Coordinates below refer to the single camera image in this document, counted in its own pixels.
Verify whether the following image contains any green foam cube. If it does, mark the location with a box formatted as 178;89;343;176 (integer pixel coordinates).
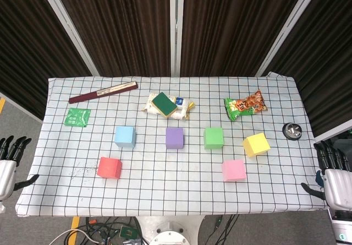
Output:
203;127;225;150

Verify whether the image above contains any green orange snack bag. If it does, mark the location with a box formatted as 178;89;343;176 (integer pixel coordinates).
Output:
224;89;268;122

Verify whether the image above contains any green yellow sponge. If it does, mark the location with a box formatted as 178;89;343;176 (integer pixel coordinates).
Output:
151;91;179;118

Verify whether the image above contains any green flat sachet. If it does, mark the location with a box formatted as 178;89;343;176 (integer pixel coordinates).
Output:
63;107;91;128

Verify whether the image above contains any white floor cable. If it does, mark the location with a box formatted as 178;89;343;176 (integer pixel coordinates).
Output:
51;227;100;245

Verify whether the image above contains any yellow foam cube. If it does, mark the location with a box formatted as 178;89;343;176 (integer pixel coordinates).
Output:
243;132;271;157

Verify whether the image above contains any red foam cube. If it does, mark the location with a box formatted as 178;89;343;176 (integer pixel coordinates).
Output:
96;156;123;179

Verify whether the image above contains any grey partition base rail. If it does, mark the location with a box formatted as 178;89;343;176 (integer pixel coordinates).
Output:
0;92;43;123
313;126;352;144

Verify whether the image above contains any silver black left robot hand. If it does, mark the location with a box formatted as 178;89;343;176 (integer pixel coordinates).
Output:
0;135;40;202

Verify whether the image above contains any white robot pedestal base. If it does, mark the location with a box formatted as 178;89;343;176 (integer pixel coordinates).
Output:
136;215;206;245

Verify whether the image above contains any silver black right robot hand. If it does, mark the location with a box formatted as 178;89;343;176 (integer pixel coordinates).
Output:
300;139;352;210

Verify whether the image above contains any white snack packet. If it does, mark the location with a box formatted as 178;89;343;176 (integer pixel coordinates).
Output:
141;92;196;121

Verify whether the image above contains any green circuit board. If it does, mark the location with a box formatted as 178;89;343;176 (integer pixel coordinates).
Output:
119;225;138;239

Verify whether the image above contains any white black checked tablecloth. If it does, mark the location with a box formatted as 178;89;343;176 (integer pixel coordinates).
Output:
15;71;331;218

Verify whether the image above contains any black floor cable bundle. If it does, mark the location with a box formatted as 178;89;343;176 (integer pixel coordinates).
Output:
79;216;144;245
205;214;240;245

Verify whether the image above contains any purple foam cube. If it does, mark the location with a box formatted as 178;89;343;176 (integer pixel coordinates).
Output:
165;127;184;150

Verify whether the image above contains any dark brown curtain panel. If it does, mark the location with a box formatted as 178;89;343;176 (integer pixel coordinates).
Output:
0;0;93;119
180;0;311;77
51;0;171;77
265;0;352;137

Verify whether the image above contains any light blue foam cube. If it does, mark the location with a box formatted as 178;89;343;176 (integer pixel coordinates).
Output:
114;126;137;149

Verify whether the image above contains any dark red folded fan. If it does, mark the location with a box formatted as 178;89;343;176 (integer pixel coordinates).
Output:
68;81;139;105

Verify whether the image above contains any pink foam cube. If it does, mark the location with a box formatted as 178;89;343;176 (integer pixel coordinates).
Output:
221;159;247;183

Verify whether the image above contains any grey partition frame post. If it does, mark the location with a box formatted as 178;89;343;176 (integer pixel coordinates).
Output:
35;0;100;77
169;0;185;77
255;0;326;77

